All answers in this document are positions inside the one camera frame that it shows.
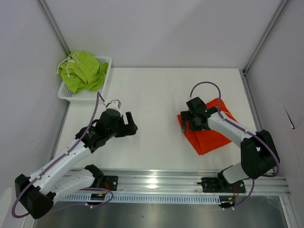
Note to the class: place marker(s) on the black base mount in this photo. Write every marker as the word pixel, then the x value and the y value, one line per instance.
pixel 107 182
pixel 218 185

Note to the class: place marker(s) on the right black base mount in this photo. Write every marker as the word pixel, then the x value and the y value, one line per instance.
pixel 218 185

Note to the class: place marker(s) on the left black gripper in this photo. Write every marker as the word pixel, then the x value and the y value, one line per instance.
pixel 129 129

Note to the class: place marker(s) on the left aluminium frame post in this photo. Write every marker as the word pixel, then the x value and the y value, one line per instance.
pixel 53 25

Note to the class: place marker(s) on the aluminium mounting rail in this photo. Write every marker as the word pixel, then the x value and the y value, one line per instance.
pixel 185 182

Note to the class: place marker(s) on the slotted white cable duct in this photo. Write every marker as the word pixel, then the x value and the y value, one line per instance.
pixel 143 198

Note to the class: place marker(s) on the right aluminium frame post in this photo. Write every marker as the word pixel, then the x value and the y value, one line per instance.
pixel 266 35

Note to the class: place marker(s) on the white plastic basket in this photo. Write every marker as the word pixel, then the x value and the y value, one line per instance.
pixel 86 95

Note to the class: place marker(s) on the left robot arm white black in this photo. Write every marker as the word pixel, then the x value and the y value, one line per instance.
pixel 40 191

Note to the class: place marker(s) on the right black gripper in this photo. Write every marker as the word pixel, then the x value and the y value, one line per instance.
pixel 186 116

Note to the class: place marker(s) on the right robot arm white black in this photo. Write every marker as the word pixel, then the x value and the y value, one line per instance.
pixel 210 126

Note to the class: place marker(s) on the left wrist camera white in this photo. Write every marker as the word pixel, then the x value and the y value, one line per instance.
pixel 115 105

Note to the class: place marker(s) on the aluminium frame post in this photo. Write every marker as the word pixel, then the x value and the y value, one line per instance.
pixel 266 35
pixel 53 25

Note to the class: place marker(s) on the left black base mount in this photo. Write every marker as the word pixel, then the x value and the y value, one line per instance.
pixel 107 182

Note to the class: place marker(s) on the lime green shorts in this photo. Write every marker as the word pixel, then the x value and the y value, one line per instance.
pixel 81 70

